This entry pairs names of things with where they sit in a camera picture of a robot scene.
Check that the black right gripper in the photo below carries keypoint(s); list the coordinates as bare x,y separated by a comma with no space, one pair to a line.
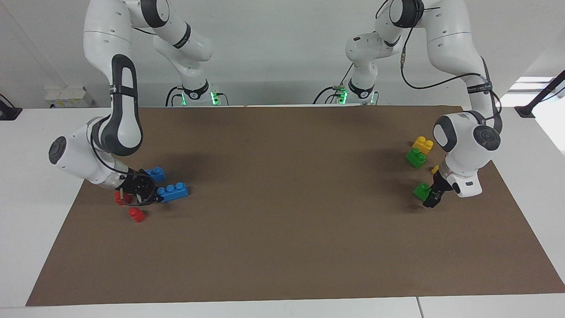
139,187

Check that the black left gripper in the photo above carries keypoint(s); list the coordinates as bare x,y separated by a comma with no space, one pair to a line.
442,182

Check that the green two-stud toy block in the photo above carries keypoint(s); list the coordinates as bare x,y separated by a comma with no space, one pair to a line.
416,159
421,191

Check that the blue three-stud toy block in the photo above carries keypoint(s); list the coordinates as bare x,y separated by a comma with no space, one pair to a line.
174,193
156,174

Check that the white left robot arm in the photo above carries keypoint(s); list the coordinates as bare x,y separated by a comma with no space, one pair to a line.
450,44

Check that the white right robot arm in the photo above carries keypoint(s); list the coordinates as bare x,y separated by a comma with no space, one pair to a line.
106,44

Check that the red one-stud toy block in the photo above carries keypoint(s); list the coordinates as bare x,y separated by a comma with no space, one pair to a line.
118,198
137,215

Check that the yellow two-stud toy block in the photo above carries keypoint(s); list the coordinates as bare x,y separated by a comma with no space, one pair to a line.
435,169
423,145

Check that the brown table mat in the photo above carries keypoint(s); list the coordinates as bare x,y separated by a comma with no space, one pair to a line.
282,243

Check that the black clamp stand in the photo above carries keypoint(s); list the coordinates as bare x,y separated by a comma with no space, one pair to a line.
9,112
536,98

